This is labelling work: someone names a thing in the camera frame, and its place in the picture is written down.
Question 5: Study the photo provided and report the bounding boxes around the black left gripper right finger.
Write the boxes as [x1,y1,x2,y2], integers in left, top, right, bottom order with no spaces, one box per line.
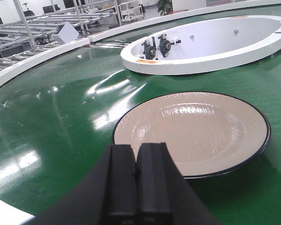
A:
[136,143,171,225]

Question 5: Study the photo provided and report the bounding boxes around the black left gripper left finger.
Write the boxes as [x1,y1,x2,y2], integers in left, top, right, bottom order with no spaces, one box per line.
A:
[100,144,137,225]

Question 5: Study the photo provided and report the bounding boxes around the beige plate black rim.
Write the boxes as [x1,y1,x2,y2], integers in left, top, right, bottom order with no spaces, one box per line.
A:
[113,91,271,179]

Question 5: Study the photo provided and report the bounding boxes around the green bearing block left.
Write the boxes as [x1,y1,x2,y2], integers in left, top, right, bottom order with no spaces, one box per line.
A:
[142,40,156,60]

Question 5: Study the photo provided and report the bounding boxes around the green bearing block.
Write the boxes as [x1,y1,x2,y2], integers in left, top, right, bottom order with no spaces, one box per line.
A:
[142,40,156,60]
[158,34,181,58]

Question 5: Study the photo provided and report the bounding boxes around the green bearing block right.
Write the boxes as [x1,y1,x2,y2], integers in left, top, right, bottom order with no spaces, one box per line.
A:
[158,34,181,58]

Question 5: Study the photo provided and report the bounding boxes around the white control box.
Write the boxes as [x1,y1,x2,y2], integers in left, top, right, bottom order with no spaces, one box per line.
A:
[52,22,79,45]

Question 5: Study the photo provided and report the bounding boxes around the potted green plant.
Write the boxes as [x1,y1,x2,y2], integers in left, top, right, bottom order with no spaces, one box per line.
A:
[157,0,173,16]

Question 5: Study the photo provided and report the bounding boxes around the white outer conveyor rim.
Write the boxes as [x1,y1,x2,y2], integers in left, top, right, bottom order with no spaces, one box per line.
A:
[0,0,281,86]

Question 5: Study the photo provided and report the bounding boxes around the metal roller rack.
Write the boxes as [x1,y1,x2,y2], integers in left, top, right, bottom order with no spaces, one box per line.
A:
[0,0,121,71]

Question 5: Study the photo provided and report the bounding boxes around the white inner conveyor ring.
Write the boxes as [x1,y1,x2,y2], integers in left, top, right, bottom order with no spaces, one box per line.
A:
[120,15,281,76]

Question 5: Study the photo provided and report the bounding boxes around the white wire shelf cart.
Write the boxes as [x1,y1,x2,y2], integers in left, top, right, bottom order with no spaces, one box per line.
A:
[118,0,143,23]

